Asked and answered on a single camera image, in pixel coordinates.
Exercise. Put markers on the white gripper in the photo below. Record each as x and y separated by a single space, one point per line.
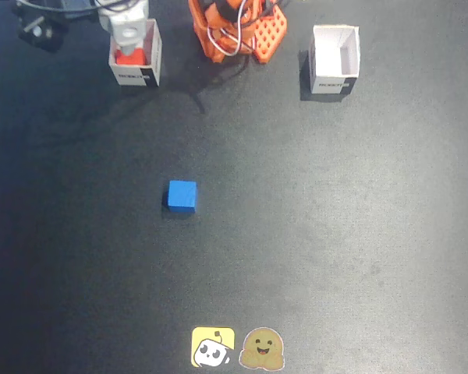
128 36

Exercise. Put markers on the red cube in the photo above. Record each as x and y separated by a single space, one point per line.
132 57

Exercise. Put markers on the blue cube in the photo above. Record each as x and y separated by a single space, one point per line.
182 195

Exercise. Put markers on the white black cardboard box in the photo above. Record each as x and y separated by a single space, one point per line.
140 76
333 58

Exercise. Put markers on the black felt mat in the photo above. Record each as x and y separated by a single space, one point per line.
316 214

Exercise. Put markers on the yellow robot face sticker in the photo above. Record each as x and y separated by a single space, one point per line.
212 346

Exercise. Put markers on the hugging face emoji sticker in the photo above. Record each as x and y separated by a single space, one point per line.
262 348

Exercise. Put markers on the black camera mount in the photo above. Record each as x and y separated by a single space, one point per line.
41 31

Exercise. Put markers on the orange perforated base plate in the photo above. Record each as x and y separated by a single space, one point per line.
271 33

